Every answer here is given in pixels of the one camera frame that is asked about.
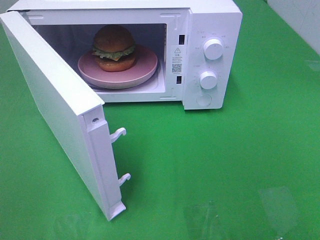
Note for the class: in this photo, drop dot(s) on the white microwave door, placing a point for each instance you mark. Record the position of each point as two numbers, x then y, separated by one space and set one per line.
72 110

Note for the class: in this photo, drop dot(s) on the upper white microwave knob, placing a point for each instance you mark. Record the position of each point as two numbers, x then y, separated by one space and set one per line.
213 48

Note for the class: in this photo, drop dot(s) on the glass microwave turntable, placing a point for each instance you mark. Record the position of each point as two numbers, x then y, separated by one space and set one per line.
148 86

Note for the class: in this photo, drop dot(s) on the burger with lettuce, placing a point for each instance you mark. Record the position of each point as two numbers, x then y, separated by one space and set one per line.
114 48

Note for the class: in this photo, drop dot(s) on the white microwave oven body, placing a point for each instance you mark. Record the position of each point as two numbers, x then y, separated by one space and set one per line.
174 29

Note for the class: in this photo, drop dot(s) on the lower white microwave knob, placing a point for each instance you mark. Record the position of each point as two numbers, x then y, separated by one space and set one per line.
208 80

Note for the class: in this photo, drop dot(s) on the pink round plate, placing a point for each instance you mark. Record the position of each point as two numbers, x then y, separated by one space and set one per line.
143 68

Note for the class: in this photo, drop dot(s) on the round door release button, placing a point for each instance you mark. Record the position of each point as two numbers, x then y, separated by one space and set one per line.
204 100

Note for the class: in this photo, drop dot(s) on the white microwave knob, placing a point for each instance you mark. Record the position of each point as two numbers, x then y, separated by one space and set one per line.
208 80
213 48

